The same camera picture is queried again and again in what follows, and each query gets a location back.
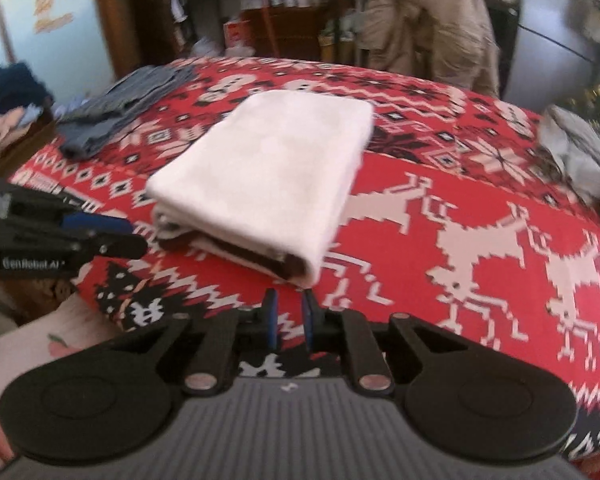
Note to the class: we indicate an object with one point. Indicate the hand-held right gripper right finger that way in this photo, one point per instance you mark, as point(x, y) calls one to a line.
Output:
point(308, 322)

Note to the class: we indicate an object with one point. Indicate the beige jacket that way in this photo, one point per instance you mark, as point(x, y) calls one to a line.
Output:
point(430, 25)

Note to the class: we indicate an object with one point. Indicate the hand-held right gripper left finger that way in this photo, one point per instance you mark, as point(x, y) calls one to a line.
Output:
point(271, 320)

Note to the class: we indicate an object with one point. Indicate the grey refrigerator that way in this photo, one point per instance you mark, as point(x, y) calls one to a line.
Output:
point(540, 60)

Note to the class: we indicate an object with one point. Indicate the white plastic bag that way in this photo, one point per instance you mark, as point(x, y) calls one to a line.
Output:
point(215, 49)

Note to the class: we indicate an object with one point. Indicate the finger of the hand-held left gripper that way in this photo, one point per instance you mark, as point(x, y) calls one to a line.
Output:
point(120, 246)
point(100, 223)

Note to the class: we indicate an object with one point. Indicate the blue jeans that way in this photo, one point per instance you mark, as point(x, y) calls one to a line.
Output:
point(110, 110)

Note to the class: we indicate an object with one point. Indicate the mixed clothes pile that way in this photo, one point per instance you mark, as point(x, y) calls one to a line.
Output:
point(10, 90)

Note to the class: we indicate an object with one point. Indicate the black storage shelf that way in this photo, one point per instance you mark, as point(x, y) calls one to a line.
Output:
point(340, 10)

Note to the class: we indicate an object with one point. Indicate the grey garment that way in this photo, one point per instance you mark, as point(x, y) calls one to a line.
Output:
point(580, 160)

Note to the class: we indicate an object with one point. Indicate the red white carton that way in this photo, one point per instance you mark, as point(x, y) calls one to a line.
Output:
point(237, 37)

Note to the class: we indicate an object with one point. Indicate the red patterned blanket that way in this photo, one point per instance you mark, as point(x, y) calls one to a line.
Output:
point(430, 170)

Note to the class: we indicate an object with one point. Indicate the white sweater with striped trim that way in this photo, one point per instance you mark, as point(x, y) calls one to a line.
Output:
point(270, 170)

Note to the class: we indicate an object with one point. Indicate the wooden door frame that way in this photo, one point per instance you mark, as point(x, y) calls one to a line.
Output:
point(110, 20)

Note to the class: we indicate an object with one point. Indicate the pale pink printed cloth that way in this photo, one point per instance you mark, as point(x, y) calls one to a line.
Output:
point(40, 330)

